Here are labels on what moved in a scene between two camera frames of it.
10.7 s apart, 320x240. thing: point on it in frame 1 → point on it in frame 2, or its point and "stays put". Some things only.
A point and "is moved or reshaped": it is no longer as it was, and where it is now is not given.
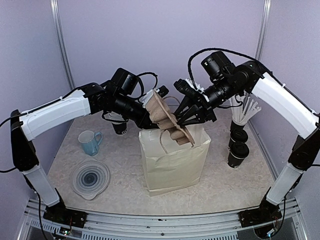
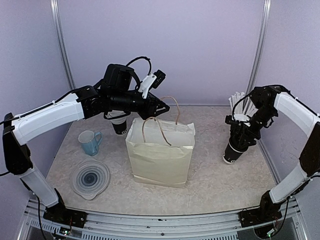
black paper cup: x=238 y=151 is moved or reshaped
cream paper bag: x=170 y=167 is moved or reshaped
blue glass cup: x=90 y=141 stays put
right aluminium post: x=262 y=31 stays put
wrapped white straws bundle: x=243 y=108 stays put
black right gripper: x=206 y=110 → x=246 y=134
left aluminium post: x=57 y=16 stays put
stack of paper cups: x=119 y=122 stays put
